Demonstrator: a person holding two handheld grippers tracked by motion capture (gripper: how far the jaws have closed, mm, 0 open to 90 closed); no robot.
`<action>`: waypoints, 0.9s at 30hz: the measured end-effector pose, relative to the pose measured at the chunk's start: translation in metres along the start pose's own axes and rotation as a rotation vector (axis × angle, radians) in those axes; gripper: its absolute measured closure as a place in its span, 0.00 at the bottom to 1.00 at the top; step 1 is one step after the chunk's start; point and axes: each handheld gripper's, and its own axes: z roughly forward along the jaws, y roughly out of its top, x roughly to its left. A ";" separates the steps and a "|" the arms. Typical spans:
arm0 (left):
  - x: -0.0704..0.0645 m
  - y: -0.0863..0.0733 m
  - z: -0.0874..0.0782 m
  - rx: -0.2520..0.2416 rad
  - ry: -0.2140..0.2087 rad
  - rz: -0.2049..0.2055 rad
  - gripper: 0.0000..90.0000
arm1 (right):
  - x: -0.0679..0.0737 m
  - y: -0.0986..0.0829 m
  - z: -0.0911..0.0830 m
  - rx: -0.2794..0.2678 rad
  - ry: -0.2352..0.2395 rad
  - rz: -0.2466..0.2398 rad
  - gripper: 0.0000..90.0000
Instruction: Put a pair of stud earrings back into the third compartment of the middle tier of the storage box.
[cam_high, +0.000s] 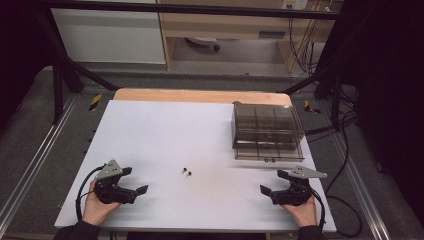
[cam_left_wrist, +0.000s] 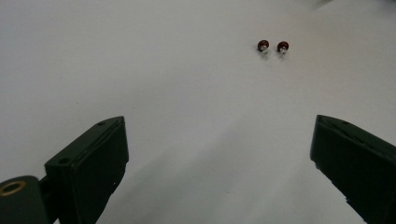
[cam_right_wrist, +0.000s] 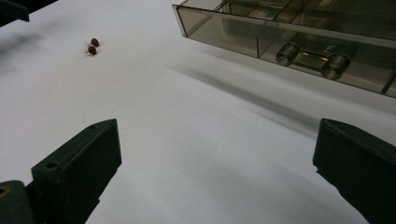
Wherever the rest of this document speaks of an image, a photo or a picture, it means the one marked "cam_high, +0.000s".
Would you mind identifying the black metal stand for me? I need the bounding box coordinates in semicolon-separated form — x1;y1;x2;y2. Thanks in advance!
281;6;378;129
33;6;120;125

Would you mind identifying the person's right hand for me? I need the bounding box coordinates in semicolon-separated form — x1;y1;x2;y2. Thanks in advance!
281;195;318;229

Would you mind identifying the white cabinet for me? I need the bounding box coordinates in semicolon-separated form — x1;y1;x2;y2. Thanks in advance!
50;0;167;65

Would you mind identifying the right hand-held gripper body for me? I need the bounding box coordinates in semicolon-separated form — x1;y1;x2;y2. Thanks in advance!
270;165;329;207

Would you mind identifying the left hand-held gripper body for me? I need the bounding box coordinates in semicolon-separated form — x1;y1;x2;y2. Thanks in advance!
93;159;138;205

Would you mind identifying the aluminium floor rail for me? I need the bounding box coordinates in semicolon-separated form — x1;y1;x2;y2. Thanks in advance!
0;94;80;228
328;128;393;240

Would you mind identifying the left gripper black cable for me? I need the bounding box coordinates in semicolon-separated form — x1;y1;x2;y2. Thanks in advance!
75;165;106;222

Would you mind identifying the smoky transparent compartment box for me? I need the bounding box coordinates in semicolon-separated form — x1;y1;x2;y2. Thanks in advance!
231;101;306;163

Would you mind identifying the wooden desk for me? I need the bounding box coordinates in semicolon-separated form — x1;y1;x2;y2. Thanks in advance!
156;0;344;72

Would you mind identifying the bundle of hanging cables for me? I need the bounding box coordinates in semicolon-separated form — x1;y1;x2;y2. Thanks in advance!
287;0;334;76

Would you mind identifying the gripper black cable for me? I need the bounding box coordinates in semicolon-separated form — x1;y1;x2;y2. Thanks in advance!
75;165;106;222
309;187;327;232

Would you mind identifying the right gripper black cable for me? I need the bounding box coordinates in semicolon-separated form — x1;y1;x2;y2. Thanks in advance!
309;187;327;232

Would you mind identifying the black floor cable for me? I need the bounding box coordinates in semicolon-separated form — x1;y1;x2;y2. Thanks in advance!
304;109;364;238

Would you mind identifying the office chair base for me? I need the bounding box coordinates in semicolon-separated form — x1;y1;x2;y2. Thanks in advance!
185;37;222;52

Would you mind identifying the person's left hand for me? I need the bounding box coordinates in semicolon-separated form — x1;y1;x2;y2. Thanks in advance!
81;189;122;228

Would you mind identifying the black metal frame bar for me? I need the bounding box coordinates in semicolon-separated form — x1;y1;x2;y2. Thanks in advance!
39;0;348;20

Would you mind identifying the wall power outlet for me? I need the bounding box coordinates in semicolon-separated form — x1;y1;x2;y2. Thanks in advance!
281;0;309;10

